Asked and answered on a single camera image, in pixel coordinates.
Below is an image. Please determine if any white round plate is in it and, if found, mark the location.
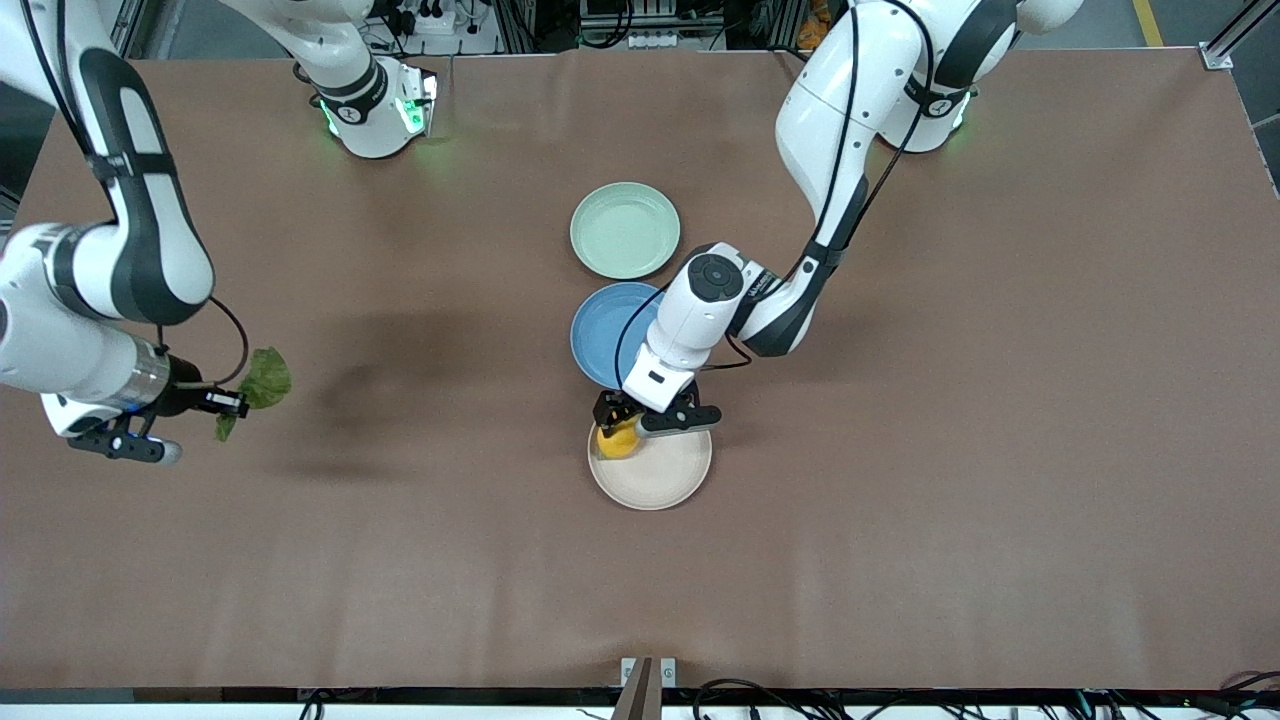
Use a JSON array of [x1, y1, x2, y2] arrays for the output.
[[587, 418, 714, 512]]

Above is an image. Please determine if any green lettuce leaf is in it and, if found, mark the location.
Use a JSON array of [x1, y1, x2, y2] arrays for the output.
[[214, 346, 294, 444]]

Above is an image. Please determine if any light green round plate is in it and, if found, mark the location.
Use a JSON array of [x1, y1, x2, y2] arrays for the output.
[[569, 181, 683, 281]]

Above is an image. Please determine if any aluminium frame rail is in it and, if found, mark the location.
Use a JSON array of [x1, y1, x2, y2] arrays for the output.
[[1203, 0, 1280, 71]]

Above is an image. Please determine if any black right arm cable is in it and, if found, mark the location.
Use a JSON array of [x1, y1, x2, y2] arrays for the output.
[[18, 0, 251, 441]]

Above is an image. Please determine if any metal table edge bracket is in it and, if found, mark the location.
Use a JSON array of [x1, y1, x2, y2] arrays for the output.
[[620, 657, 678, 689]]

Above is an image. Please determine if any aluminium frame post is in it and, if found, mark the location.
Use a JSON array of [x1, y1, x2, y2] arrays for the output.
[[495, 0, 541, 53]]

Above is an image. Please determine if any white power strip with plugs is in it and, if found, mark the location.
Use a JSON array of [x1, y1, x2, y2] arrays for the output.
[[398, 0, 456, 36]]

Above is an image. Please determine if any blue round plate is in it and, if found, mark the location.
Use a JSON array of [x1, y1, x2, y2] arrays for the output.
[[570, 282, 669, 391]]

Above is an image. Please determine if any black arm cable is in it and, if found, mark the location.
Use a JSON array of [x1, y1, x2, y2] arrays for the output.
[[613, 0, 936, 396], [18, 0, 251, 441]]

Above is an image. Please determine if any black looped floor cable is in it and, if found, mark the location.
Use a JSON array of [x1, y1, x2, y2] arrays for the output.
[[692, 678, 801, 720]]

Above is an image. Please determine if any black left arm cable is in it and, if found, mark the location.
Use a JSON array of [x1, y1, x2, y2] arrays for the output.
[[613, 0, 936, 396]]

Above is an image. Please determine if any grey camera post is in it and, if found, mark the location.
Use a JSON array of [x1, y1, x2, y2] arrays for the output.
[[612, 657, 656, 720]]

